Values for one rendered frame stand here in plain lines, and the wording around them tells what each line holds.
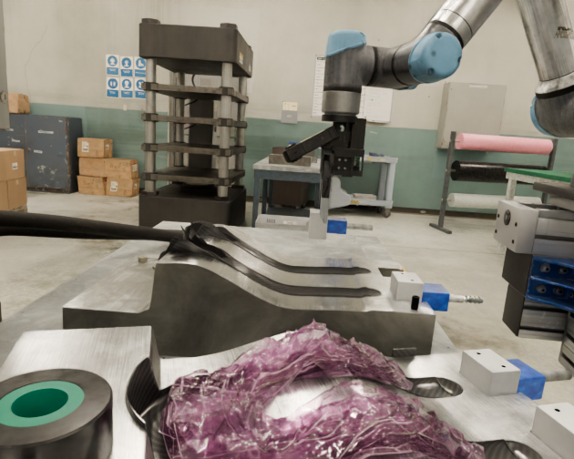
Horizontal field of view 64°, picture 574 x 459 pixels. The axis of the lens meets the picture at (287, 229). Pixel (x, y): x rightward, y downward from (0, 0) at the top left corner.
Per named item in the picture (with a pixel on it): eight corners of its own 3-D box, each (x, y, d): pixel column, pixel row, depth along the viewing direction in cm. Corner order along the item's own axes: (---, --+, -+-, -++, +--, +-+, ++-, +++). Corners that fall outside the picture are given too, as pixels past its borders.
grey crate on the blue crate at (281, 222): (322, 234, 425) (324, 218, 422) (324, 244, 385) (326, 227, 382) (258, 229, 427) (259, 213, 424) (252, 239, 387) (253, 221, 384)
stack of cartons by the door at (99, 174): (140, 195, 717) (140, 140, 700) (132, 198, 685) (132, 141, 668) (87, 190, 720) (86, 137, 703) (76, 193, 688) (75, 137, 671)
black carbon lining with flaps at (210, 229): (367, 279, 80) (373, 226, 78) (383, 313, 64) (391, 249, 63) (171, 263, 81) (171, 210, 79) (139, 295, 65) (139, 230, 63)
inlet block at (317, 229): (369, 238, 98) (372, 212, 96) (373, 243, 93) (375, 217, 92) (308, 233, 98) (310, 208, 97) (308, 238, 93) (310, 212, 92)
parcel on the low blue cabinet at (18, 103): (31, 114, 690) (30, 95, 684) (17, 113, 657) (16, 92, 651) (5, 112, 691) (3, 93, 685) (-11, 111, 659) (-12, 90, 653)
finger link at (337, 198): (350, 224, 89) (353, 177, 89) (319, 222, 89) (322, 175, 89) (348, 225, 92) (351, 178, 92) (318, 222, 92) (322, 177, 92)
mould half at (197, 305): (391, 305, 87) (399, 237, 85) (427, 376, 62) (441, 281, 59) (132, 286, 88) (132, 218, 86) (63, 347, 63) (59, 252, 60)
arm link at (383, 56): (434, 89, 86) (381, 84, 83) (404, 93, 97) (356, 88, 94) (439, 45, 84) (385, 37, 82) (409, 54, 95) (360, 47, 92)
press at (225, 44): (249, 215, 612) (257, 52, 569) (229, 241, 461) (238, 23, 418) (179, 209, 615) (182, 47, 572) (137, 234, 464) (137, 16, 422)
